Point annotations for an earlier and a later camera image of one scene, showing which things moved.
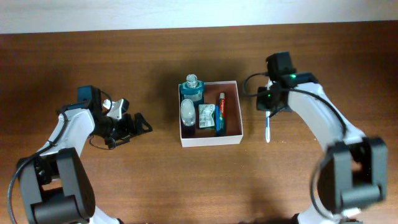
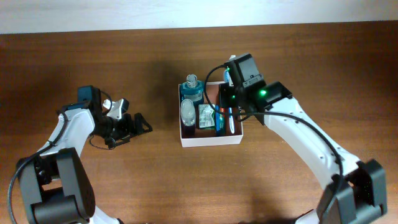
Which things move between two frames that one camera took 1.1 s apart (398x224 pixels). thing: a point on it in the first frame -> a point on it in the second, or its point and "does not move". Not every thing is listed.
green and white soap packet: [207, 116] does not move
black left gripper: [129, 130] does not move
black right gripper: [262, 102] -> [225, 98]
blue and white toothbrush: [267, 129] -> [227, 79]
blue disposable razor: [217, 119] does not move
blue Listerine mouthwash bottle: [192, 89] does not move
